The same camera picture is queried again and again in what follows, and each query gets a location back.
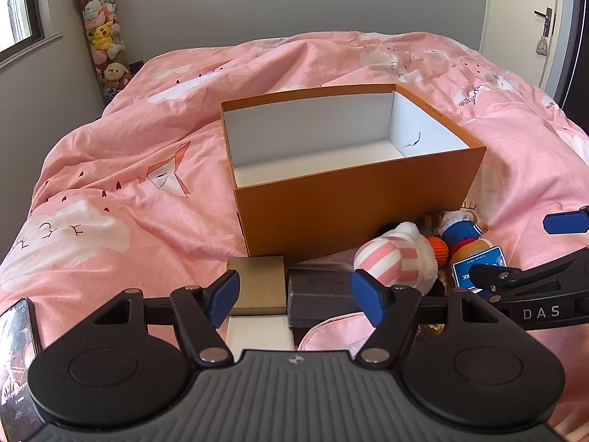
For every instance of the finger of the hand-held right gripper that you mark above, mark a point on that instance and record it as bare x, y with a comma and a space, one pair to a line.
497, 277
566, 222

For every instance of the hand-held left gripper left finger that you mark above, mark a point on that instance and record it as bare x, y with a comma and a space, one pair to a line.
225, 297

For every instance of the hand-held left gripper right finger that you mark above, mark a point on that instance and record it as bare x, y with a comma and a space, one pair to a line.
368, 297

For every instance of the blue card pack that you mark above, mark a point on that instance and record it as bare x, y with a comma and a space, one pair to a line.
478, 262

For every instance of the small gold box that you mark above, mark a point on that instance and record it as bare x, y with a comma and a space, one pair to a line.
262, 281

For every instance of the pink striped plush toy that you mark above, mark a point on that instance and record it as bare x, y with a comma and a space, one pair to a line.
391, 258

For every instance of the pink zip pouch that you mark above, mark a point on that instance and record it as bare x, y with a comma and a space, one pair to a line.
331, 331

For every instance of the dark grey case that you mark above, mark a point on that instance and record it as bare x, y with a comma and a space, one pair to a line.
317, 297

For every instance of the small white box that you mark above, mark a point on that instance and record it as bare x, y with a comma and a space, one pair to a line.
262, 334

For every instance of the doll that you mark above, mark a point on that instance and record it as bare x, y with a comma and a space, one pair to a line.
462, 235

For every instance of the orange knitted ball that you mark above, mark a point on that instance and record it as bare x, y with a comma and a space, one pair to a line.
437, 248

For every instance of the orange cardboard box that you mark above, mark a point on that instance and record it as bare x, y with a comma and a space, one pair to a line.
349, 212

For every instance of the small hanging pouch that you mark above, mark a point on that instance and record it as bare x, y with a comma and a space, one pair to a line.
541, 45

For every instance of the pink printed blanket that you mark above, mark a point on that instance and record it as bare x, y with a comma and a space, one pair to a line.
115, 147

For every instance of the white door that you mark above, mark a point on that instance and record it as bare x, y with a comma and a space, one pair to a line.
515, 9

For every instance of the black smartphone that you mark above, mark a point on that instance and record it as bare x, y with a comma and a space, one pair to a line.
16, 363

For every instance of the clear tube of plush toys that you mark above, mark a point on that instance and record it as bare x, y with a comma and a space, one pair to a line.
103, 37

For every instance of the window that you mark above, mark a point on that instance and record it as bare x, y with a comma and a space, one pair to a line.
16, 4

